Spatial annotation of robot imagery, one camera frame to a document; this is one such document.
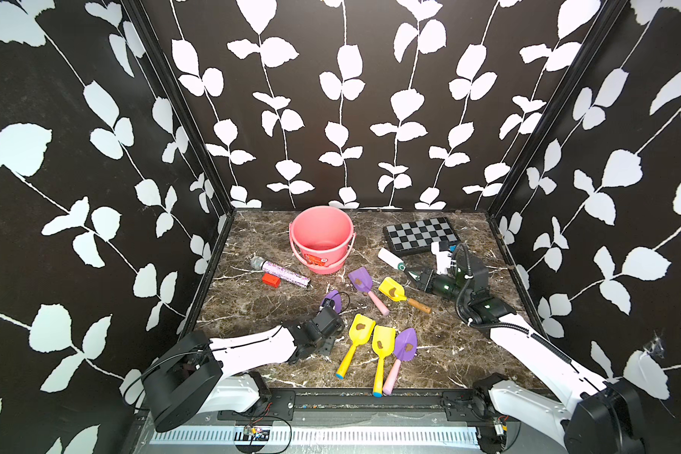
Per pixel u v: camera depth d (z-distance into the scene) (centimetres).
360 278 99
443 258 72
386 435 70
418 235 111
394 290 96
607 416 39
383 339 86
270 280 97
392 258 85
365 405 76
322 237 105
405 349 84
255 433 70
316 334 66
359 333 86
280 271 98
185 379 42
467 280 59
